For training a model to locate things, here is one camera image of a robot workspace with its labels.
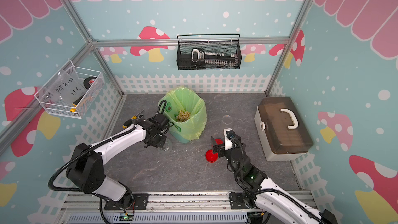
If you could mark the green bag trash bin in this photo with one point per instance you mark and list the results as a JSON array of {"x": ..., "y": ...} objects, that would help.
[{"x": 187, "y": 100}]

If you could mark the yellow handle screwdriver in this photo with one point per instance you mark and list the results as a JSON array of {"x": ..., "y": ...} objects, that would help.
[{"x": 133, "y": 120}]

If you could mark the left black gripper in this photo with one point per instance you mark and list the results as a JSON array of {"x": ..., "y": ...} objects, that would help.
[{"x": 160, "y": 144}]

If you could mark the peanut pile in bin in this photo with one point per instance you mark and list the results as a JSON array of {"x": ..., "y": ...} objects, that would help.
[{"x": 183, "y": 116}]

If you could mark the black mesh wall basket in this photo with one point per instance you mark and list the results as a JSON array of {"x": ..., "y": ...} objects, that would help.
[{"x": 219, "y": 43}]

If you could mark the brown lid storage box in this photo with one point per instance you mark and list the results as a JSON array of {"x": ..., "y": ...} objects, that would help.
[{"x": 282, "y": 132}]

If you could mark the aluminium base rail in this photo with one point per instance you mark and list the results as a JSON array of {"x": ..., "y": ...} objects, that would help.
[{"x": 206, "y": 207}]

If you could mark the black tape roll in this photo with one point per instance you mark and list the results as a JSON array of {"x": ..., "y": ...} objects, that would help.
[{"x": 89, "y": 81}]

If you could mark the white wire wall basket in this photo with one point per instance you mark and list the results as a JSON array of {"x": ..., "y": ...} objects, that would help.
[{"x": 87, "y": 100}]

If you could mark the yellow black tool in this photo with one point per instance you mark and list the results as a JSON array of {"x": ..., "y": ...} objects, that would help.
[{"x": 74, "y": 109}]

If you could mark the clear plastic bag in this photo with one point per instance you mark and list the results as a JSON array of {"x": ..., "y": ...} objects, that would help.
[{"x": 64, "y": 88}]

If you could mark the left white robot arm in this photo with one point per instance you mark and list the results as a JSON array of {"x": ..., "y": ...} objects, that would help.
[{"x": 85, "y": 170}]

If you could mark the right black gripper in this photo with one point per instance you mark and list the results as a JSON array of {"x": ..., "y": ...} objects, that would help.
[{"x": 216, "y": 147}]

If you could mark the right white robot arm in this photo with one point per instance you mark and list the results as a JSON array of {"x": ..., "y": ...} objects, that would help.
[{"x": 260, "y": 191}]

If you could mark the socket set in basket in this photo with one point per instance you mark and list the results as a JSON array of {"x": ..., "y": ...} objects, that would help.
[{"x": 213, "y": 59}]

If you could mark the peanut jar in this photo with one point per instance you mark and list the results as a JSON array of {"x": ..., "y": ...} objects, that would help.
[{"x": 226, "y": 122}]

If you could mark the beige lid jar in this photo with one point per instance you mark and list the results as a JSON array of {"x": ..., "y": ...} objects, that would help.
[{"x": 167, "y": 146}]

